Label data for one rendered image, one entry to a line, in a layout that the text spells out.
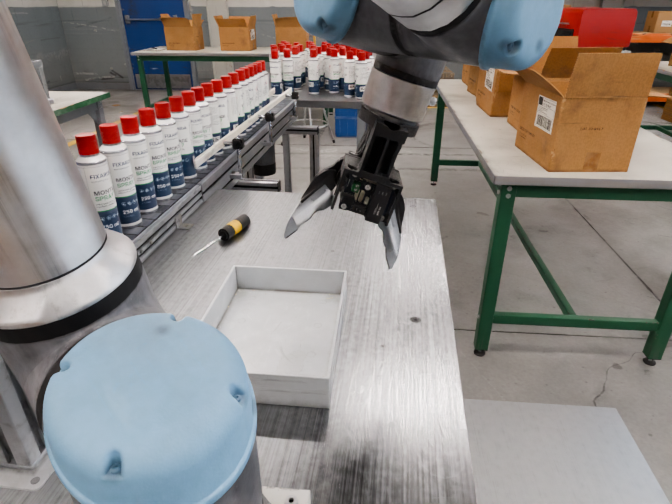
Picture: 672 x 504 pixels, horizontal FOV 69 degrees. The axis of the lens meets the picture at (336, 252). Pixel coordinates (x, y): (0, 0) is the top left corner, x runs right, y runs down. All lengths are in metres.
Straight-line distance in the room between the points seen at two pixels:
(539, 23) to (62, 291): 0.37
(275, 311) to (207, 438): 0.55
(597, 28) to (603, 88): 3.89
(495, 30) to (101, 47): 8.79
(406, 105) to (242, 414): 0.37
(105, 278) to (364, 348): 0.46
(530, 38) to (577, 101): 1.39
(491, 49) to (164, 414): 0.31
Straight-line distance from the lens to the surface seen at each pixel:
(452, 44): 0.39
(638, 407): 2.12
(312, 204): 0.62
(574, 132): 1.80
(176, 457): 0.29
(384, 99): 0.55
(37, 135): 0.35
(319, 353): 0.73
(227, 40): 6.05
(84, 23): 9.15
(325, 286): 0.85
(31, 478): 0.67
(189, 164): 1.31
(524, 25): 0.38
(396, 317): 0.81
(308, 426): 0.63
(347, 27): 0.46
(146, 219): 1.11
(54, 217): 0.36
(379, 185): 0.56
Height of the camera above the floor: 1.29
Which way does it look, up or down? 27 degrees down
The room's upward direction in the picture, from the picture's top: straight up
